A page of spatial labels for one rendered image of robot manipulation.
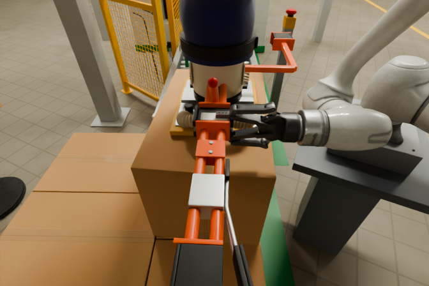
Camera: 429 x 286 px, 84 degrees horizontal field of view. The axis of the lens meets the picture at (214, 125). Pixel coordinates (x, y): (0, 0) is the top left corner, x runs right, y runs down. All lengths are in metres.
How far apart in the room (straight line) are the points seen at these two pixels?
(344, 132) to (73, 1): 1.87
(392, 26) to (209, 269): 0.60
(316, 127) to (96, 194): 0.96
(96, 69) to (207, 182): 1.87
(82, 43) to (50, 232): 1.41
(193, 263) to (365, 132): 0.45
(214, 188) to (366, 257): 1.43
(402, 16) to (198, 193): 0.55
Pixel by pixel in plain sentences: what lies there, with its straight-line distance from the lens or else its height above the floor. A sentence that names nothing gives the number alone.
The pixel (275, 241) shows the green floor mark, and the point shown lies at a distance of 1.64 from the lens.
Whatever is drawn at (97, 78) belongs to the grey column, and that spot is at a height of 0.48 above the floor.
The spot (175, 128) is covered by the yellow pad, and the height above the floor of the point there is 0.97.
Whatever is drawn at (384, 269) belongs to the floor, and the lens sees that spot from 1.81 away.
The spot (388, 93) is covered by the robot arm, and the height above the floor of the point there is 1.03.
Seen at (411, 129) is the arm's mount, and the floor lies 0.85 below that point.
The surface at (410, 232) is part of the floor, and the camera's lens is 2.02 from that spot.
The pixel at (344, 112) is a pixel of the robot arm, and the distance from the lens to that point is 0.62.
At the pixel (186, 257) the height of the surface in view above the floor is 1.10.
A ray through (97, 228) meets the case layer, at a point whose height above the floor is 0.54.
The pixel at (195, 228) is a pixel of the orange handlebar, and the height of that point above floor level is 1.09.
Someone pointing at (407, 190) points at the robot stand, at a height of 0.75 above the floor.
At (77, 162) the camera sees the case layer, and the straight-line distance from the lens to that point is 1.40.
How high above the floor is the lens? 1.46
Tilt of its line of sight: 40 degrees down
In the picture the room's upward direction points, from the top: straight up
